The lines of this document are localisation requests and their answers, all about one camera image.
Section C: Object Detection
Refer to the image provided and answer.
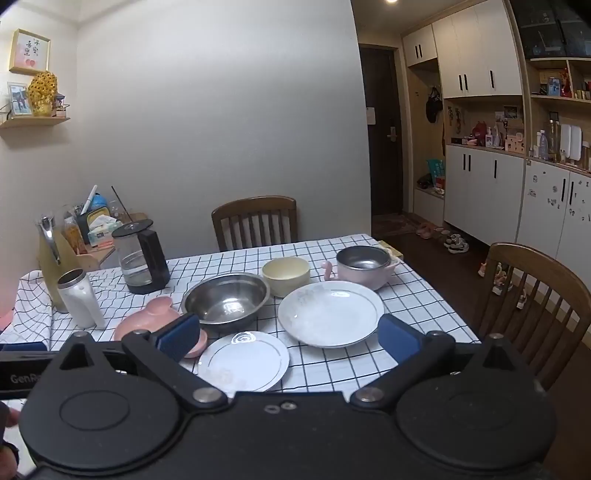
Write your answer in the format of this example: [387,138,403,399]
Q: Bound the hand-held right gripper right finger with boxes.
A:
[350,314,533,411]

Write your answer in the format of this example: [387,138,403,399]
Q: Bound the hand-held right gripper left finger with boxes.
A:
[55,313,229,409]

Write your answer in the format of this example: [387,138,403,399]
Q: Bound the pink bear-shaped plate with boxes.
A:
[113,296,209,360]

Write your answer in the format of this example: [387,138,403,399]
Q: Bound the stainless steel bowl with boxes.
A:
[181,272,271,328]

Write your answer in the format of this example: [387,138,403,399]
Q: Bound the pink bowl with steel lining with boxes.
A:
[322,246,402,291]

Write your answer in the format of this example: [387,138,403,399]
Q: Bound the small white plate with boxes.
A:
[198,331,290,393]

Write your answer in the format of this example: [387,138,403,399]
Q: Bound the large white plate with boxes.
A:
[277,282,385,348]

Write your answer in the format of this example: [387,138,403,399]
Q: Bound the cream bowl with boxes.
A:
[262,257,311,298]

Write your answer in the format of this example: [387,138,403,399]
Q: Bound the person's left hand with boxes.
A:
[0,401,22,479]

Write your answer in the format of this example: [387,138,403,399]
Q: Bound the checked white tablecloth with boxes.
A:
[0,233,482,393]

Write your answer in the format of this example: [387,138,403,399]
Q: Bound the beige thermos jug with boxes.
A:
[36,213,81,313]

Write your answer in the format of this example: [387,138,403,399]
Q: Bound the white insulated cup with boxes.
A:
[57,268,106,330]

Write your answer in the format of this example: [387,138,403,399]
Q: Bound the glass electric kettle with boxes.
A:
[112,220,171,295]

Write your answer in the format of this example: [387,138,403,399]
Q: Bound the patterned door mat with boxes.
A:
[372,215,421,237]

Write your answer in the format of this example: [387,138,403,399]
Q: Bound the wooden desk organizer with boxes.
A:
[69,212,148,272]

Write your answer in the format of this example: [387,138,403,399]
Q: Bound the small children's shoes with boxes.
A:
[478,261,529,311]

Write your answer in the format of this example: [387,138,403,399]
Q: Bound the orange snack jar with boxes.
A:
[63,216,88,254]

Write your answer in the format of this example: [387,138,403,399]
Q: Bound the tissue box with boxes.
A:
[87,217,122,247]

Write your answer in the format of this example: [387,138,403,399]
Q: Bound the wooden chair with striped cushion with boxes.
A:
[211,196,298,253]

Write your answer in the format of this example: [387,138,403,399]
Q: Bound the wooden chair with black seat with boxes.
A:
[475,242,591,393]

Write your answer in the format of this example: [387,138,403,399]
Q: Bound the white lower cabinets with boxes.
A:
[443,144,591,273]

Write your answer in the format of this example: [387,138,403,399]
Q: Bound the white cabinets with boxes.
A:
[402,0,522,99]
[443,144,591,273]

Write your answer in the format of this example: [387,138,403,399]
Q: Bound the dark entrance door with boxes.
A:
[359,44,404,217]

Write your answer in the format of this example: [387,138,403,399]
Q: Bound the black hanging bag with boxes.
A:
[425,86,443,124]

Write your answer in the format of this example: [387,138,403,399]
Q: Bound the gold ornament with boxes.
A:
[28,71,58,117]

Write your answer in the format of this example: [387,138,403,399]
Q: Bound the wooden open shelving unit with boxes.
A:
[522,55,591,172]

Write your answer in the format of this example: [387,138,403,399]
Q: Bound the white upper cabinets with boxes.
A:
[402,0,522,99]

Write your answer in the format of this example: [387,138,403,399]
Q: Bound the wooden wall shelf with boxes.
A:
[0,116,71,129]

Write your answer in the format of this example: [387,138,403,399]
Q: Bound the small photo frame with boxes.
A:
[7,82,32,117]

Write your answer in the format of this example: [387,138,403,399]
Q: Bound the framed wall picture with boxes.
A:
[9,28,51,76]

